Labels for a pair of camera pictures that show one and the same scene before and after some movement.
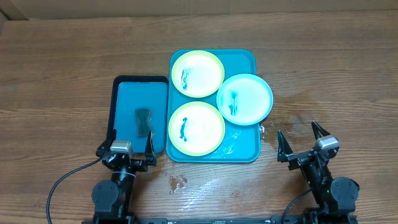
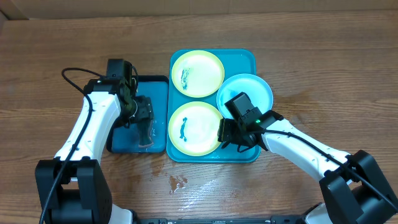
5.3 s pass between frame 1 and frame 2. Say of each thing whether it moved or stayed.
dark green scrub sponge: moved
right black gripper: moved
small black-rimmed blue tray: stayed
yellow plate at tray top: stayed
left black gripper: moved
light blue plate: stayed
